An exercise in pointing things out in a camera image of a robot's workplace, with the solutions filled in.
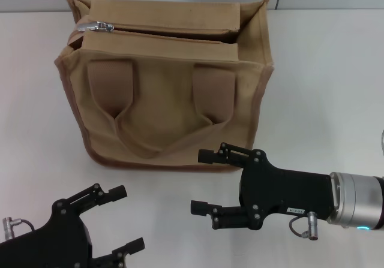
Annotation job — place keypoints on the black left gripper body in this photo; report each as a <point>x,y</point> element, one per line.
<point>54,244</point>

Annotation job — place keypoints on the silver metal zipper pull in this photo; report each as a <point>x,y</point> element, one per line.
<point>96,25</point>

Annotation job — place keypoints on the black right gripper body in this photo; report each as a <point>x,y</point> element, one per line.
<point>285,190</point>

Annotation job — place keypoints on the khaki canvas food bag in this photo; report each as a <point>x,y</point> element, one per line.
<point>168,100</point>

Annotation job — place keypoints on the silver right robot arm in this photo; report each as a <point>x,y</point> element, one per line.
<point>357,199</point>

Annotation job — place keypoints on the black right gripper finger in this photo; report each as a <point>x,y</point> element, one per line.
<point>231,218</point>
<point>234,157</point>

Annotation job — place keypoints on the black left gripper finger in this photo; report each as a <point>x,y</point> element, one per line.
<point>120,253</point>
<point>93,194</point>

